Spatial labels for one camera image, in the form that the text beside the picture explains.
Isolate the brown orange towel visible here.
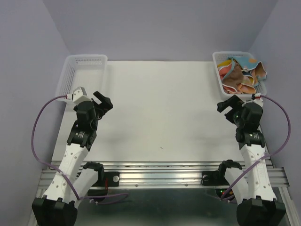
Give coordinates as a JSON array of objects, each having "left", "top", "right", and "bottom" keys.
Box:
[{"left": 222, "top": 65, "right": 244, "bottom": 89}]

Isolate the blue yellow tiger towel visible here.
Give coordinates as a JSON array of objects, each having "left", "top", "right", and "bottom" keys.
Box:
[{"left": 217, "top": 59, "right": 235, "bottom": 72}]

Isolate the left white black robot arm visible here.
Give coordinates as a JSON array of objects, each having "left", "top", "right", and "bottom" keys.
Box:
[{"left": 32, "top": 87, "right": 113, "bottom": 226}]

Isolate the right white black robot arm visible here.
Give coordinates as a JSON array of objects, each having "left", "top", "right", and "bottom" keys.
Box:
[{"left": 216, "top": 95, "right": 286, "bottom": 226}]

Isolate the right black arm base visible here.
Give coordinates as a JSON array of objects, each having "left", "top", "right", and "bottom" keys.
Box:
[{"left": 201, "top": 160, "right": 243, "bottom": 186}]

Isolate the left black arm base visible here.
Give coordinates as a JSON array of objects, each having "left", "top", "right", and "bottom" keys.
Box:
[{"left": 83, "top": 162, "right": 120, "bottom": 189}]

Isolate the left white plastic basket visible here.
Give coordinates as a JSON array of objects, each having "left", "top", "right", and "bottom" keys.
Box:
[{"left": 55, "top": 54, "right": 108, "bottom": 97}]

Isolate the white plastic basket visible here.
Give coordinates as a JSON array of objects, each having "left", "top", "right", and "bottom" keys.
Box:
[
  {"left": 55, "top": 54, "right": 108, "bottom": 97},
  {"left": 212, "top": 51, "right": 268, "bottom": 100}
]

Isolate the right white plastic basket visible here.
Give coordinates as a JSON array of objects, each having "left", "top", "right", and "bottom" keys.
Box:
[{"left": 212, "top": 51, "right": 268, "bottom": 100}]

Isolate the orange pink patterned towel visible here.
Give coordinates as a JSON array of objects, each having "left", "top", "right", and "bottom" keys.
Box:
[{"left": 218, "top": 61, "right": 267, "bottom": 94}]

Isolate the light blue spotted towel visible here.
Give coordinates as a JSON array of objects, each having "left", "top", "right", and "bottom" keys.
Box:
[{"left": 228, "top": 56, "right": 262, "bottom": 71}]

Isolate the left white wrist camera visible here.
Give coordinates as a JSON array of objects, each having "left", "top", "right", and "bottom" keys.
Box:
[{"left": 66, "top": 87, "right": 91, "bottom": 105}]

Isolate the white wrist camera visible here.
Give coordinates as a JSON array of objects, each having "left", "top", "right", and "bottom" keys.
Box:
[
  {"left": 245, "top": 93, "right": 263, "bottom": 107},
  {"left": 66, "top": 87, "right": 91, "bottom": 105}
]

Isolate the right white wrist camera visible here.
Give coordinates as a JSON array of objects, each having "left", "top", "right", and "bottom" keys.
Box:
[{"left": 245, "top": 93, "right": 263, "bottom": 107}]

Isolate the aluminium mounting rail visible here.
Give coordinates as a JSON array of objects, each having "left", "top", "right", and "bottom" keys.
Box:
[{"left": 38, "top": 160, "right": 289, "bottom": 190}]

